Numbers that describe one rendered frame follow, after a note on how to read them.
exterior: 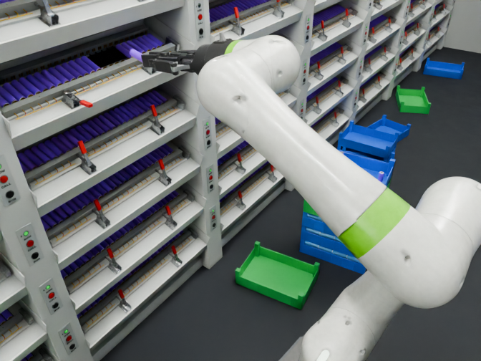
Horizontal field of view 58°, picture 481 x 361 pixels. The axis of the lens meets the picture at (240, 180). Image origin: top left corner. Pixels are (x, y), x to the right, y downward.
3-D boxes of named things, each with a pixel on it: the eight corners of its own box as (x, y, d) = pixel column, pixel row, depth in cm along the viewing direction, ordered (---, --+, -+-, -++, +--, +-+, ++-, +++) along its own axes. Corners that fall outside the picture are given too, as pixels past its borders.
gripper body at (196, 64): (227, 39, 93) (197, 39, 98) (200, 49, 87) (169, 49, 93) (232, 74, 96) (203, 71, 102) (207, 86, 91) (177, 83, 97)
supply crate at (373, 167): (391, 175, 178) (395, 159, 173) (379, 202, 163) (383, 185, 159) (322, 157, 190) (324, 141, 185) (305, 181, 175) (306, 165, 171)
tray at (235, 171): (291, 141, 219) (301, 121, 209) (216, 202, 179) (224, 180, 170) (260, 119, 224) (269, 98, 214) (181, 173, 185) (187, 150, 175)
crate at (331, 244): (379, 233, 196) (381, 219, 192) (366, 261, 182) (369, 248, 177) (316, 213, 208) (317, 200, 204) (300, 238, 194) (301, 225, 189)
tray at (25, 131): (190, 71, 139) (195, 45, 132) (13, 152, 99) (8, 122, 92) (145, 39, 144) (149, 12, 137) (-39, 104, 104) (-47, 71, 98)
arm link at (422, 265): (441, 283, 74) (496, 254, 65) (410, 334, 67) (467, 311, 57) (361, 208, 78) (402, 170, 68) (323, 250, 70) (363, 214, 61)
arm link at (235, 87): (358, 210, 77) (397, 175, 68) (326, 246, 70) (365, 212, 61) (219, 79, 84) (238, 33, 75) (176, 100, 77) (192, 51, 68)
